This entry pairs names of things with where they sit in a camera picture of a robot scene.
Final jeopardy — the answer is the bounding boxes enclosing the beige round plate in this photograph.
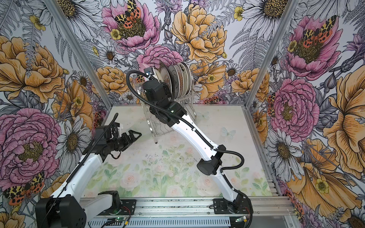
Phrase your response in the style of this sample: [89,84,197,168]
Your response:
[159,66,170,85]

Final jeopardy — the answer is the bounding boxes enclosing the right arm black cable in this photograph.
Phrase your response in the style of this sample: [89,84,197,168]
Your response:
[125,69,254,228]

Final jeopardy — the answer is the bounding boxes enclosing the white plate green red rim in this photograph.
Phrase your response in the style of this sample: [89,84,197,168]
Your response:
[187,66,194,94]

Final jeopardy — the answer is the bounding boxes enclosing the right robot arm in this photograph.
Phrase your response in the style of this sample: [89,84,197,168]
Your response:
[142,80,247,213]

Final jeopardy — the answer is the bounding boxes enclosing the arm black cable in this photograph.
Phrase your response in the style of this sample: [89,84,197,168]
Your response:
[42,112,119,223]
[125,69,254,228]

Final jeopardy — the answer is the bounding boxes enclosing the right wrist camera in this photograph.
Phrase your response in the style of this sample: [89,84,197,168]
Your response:
[144,67,156,80]

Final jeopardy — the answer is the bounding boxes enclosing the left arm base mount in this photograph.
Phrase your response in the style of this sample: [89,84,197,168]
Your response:
[99,199,137,216]

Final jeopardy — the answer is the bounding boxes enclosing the white plate red characters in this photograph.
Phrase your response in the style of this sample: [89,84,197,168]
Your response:
[161,64,173,95]

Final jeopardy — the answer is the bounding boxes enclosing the chrome two-tier dish rack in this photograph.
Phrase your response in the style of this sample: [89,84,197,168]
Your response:
[127,63,197,143]

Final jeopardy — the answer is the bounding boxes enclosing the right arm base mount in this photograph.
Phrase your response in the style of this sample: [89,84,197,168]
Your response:
[213,199,252,214]

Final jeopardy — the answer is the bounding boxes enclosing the pink round plate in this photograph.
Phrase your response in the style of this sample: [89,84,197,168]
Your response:
[152,67,163,83]

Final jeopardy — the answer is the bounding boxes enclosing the green circuit board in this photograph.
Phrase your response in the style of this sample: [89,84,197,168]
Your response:
[107,218,128,227]

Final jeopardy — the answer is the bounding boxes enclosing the white plate orange sunburst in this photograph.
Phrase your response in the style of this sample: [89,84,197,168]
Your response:
[182,62,190,96]

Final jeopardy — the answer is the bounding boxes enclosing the dark square floral plate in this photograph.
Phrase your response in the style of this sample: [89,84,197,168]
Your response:
[168,65,180,99]

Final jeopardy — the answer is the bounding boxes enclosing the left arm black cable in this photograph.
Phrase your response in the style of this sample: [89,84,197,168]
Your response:
[42,112,119,223]

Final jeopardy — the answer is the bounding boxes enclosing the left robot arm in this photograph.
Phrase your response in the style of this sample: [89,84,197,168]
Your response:
[35,123,142,228]

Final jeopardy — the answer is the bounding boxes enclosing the aluminium front rail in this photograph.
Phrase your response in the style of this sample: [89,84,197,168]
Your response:
[85,197,299,228]

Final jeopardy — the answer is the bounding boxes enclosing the white plate black emblem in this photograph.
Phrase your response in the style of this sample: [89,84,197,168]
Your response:
[177,63,184,98]

